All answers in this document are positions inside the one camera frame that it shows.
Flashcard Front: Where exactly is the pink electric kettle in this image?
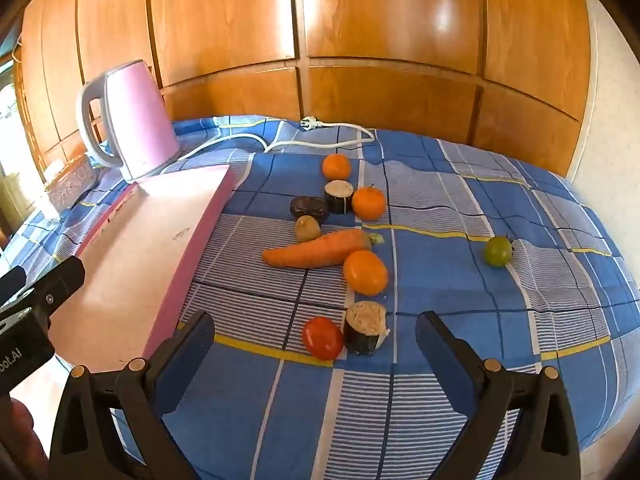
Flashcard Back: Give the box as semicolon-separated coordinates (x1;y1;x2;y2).
76;60;181;184

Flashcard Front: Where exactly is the wooden panelled wardrobe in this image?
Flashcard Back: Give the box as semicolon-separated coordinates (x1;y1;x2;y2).
20;0;593;178

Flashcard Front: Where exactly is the dark wrinkled passion fruit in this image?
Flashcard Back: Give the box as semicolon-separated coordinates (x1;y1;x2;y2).
290;196;330;225

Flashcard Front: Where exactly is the silver glitter tissue box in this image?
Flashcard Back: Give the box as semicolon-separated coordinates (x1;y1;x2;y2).
45;155;98;221

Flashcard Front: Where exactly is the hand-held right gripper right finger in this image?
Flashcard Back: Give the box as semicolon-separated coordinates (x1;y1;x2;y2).
416;311;583;480

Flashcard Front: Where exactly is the large orange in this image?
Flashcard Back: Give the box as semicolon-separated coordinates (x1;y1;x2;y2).
343;250;389;296

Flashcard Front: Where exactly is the small orange with stem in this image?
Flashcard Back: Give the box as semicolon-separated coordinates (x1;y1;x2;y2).
351;186;387;221

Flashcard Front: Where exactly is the person's left hand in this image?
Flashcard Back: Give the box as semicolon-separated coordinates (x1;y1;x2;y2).
0;400;51;480

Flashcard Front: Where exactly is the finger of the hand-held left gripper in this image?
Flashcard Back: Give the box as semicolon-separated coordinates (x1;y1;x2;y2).
0;256;86;330
0;267;26;308

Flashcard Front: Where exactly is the red tomato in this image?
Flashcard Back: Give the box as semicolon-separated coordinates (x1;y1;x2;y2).
302;316;344;361

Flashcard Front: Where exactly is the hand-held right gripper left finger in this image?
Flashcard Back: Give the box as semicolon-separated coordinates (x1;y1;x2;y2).
50;311;216;480

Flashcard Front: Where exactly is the brown kiwi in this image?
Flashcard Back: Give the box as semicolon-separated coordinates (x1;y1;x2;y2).
295;215;321;243

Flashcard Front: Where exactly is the white power cord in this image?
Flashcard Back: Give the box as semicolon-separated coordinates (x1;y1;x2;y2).
175;116;376;161

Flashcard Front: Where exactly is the orange carrot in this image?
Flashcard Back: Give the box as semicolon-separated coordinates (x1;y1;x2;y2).
262;228;384;268

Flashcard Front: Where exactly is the blue plaid blanket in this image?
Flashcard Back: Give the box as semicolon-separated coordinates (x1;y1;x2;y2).
0;115;640;480

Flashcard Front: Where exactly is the green tomato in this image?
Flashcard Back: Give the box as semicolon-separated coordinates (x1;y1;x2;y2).
483;236;514;267

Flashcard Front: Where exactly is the pink shallow tray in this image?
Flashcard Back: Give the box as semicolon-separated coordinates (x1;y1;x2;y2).
47;164;237;376

